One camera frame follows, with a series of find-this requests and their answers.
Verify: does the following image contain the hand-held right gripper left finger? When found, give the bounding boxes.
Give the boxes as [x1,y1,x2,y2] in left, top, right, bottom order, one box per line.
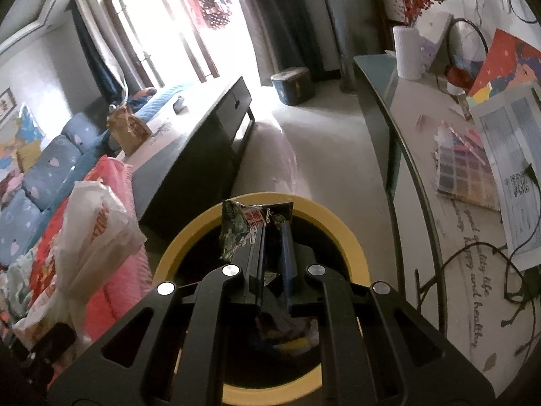
[46,219,268,406]

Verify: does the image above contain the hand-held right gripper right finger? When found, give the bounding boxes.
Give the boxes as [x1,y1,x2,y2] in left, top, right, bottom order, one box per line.
[279,220,495,406]

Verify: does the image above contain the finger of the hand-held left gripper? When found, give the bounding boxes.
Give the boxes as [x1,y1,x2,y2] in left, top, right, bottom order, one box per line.
[27,322,79,373]

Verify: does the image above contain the green snack wrapper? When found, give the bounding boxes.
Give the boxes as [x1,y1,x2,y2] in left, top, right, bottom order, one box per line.
[219,199,294,263]

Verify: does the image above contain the yellow round bin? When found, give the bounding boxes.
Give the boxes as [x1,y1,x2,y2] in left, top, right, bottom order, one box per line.
[153,191,364,394]

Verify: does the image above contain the white plastic bag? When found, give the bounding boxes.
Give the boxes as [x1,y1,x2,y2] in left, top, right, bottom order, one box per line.
[13,180,146,343]

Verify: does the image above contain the orange floral cloth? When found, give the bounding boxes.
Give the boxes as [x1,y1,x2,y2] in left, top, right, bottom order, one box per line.
[0,300,26,343]

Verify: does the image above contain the pale green cloth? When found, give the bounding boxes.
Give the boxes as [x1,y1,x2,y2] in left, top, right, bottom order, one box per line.
[0,258,34,318]

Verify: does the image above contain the red floral blanket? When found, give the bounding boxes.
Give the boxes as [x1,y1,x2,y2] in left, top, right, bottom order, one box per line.
[25,154,155,339]

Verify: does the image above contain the dark wooden coffee table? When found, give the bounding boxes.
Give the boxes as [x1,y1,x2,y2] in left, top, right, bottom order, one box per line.
[116,75,256,238]

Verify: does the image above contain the pile of red clothes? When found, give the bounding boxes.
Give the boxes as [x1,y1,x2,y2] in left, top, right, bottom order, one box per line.
[0,169,24,208]

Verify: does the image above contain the glass topped cabinet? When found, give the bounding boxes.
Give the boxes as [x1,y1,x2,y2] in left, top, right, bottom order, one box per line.
[353,53,541,398]

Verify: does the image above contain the teal storage box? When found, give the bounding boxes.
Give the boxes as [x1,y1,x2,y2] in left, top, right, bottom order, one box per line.
[270,67,315,106]

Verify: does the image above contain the blue sofa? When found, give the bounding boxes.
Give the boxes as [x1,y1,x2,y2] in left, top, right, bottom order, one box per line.
[0,85,199,267]

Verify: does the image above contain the brown paper bag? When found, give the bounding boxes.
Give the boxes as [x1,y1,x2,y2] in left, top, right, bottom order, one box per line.
[105,104,153,155]

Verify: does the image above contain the yellow cushion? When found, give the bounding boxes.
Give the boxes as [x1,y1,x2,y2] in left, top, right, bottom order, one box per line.
[17,141,39,172]

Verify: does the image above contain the colour swatch card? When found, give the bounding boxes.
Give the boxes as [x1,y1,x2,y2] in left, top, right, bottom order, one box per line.
[433,120,501,212]

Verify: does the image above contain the dark clothes on sofa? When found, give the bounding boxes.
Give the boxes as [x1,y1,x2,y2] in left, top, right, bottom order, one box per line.
[127,87,157,111]

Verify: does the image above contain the country map poster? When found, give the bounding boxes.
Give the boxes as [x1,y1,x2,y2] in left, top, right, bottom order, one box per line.
[15,101,47,144]

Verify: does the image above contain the small bottle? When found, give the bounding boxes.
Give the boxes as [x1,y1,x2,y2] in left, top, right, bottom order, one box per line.
[458,91,474,121]

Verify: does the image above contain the grey standing air conditioner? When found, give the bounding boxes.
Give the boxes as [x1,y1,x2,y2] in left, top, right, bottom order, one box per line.
[315,0,360,94]

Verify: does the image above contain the grey curtain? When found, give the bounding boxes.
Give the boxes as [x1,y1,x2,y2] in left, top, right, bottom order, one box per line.
[230,0,343,83]

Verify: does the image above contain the white vase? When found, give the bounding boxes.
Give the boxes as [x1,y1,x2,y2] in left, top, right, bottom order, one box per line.
[392,25,436,81]

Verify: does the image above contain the framed calligraphy scroll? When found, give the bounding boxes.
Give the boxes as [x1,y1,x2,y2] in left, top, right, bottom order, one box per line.
[0,87,18,115]

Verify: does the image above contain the small red object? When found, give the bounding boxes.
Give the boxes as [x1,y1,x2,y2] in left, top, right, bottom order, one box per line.
[448,67,472,87]

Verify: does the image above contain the white printed paper sheet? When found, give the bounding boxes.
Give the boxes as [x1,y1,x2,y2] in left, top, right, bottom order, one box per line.
[469,80,541,271]

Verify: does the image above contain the dark blue curtain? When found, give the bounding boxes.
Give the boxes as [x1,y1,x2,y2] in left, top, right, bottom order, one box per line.
[70,0,132,106]

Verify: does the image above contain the brown framed balcony door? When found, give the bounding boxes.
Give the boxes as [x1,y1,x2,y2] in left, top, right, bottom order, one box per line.
[91,0,220,89]

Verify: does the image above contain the white card box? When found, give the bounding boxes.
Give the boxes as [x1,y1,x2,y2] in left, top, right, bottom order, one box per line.
[416,10,455,74]

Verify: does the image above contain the red colourful picture book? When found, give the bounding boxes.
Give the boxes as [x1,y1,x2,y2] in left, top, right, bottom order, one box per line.
[467,29,541,108]

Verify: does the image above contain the black cable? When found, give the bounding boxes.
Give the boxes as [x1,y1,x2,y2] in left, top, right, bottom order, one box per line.
[442,161,541,305]

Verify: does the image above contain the black ring frame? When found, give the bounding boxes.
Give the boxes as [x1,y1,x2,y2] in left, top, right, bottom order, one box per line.
[447,18,489,72]

